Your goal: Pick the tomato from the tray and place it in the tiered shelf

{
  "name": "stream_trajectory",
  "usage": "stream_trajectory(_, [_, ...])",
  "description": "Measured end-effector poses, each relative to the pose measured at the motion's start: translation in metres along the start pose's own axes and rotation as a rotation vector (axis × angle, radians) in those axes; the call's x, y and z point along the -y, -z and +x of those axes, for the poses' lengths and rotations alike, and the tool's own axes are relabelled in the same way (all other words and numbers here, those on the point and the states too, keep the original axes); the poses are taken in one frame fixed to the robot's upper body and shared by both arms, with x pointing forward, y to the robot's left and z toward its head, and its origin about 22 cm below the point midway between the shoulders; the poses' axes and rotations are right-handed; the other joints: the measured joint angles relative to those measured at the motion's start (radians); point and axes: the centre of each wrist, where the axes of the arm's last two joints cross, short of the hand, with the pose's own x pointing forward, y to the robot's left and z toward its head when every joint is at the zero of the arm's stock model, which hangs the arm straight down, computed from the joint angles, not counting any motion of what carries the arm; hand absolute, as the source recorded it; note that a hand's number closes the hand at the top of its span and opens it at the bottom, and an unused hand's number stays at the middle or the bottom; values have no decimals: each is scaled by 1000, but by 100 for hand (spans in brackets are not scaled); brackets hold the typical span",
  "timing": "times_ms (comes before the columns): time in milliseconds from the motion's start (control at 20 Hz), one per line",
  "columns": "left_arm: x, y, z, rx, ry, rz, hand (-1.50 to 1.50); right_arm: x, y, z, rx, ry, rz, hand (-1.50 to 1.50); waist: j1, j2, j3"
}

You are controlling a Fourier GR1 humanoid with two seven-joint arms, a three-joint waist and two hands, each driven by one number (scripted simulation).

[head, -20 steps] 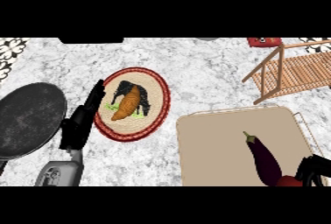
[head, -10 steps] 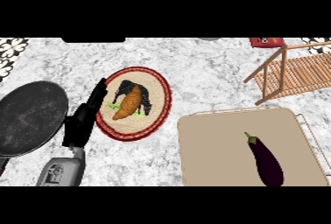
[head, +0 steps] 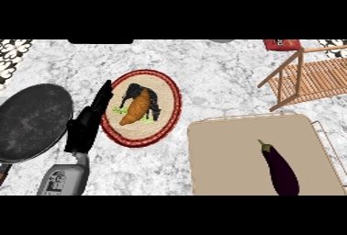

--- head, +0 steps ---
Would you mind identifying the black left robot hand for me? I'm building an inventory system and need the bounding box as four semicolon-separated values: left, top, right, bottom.
63;79;115;154

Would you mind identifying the beige tray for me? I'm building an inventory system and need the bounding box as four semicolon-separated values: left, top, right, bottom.
186;111;347;196

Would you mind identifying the wooden tiered shelf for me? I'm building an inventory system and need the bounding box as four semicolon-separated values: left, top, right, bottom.
255;44;347;113

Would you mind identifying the dark round frying pan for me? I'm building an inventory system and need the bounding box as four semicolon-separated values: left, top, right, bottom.
0;83;74;187

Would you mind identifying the round red-rimmed woven placemat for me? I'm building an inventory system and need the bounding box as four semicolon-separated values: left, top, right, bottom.
99;69;183;149

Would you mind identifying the dark purple eggplant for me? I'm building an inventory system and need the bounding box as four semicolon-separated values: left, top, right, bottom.
257;139;301;196

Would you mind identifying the red packet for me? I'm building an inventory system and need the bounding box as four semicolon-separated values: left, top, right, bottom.
263;39;302;52

